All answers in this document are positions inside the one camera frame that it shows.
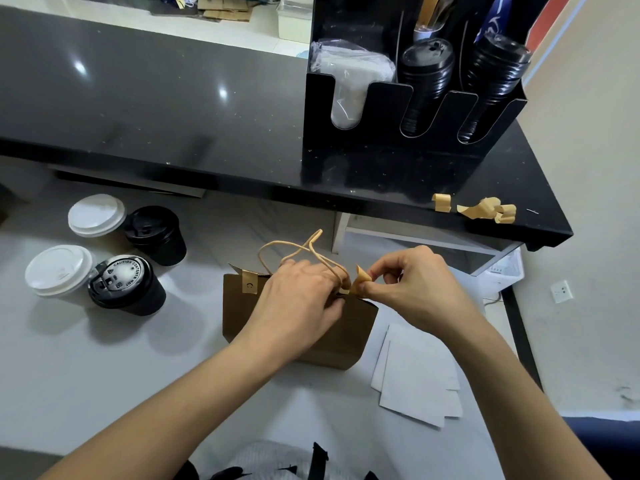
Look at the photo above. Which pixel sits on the person's left hand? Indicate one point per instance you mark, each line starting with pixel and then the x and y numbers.
pixel 290 310

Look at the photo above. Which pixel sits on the person's right hand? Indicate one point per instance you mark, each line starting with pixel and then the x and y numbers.
pixel 425 290

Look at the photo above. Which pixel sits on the single tan tape strip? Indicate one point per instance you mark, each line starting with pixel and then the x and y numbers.
pixel 249 284
pixel 361 277

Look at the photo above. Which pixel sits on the brown paper bag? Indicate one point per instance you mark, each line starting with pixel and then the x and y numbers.
pixel 350 335

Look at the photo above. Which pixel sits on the stack of white paper sheets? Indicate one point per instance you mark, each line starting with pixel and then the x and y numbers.
pixel 415 380

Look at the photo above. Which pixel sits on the group of lidded coffee cups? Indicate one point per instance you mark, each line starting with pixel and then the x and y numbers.
pixel 58 270

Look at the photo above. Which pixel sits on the person's left forearm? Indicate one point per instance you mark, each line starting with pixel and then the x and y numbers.
pixel 160 425

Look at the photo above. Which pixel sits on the person's right forearm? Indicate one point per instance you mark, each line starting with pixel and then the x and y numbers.
pixel 530 405

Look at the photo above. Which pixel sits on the person's white shirt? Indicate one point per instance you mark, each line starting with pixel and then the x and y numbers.
pixel 270 460

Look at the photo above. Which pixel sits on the row of tan tape strips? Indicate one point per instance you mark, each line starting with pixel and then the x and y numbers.
pixel 441 203

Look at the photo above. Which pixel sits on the black acrylic organizer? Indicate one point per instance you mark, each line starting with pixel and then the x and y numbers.
pixel 400 160

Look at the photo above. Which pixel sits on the black body harness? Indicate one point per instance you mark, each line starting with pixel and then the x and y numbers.
pixel 318 463

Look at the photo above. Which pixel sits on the plastic wrapped white pack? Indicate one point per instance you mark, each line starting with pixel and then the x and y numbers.
pixel 350 75

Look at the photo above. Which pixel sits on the tan paper sleeve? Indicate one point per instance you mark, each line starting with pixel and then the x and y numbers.
pixel 432 13

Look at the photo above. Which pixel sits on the white box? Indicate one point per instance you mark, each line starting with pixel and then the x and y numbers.
pixel 295 20

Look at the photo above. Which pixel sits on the red banner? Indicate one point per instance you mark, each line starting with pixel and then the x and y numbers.
pixel 548 20

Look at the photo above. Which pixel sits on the white wall socket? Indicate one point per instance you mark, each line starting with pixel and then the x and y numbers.
pixel 563 292

